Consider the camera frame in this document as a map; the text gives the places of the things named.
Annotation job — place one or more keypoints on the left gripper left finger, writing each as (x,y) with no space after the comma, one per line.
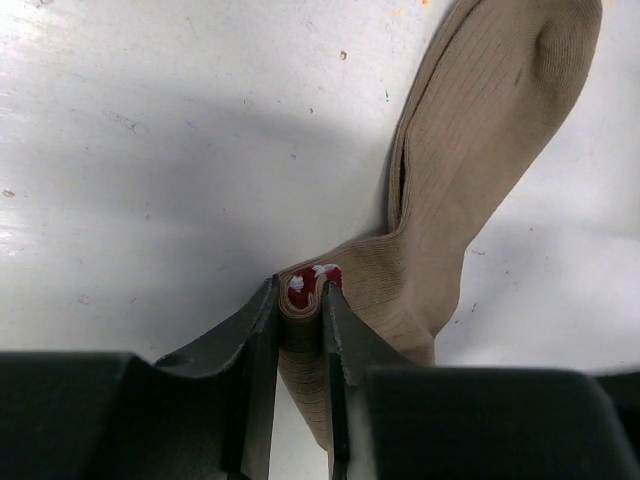
(204,411)

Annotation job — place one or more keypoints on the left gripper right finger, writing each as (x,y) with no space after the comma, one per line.
(390,419)

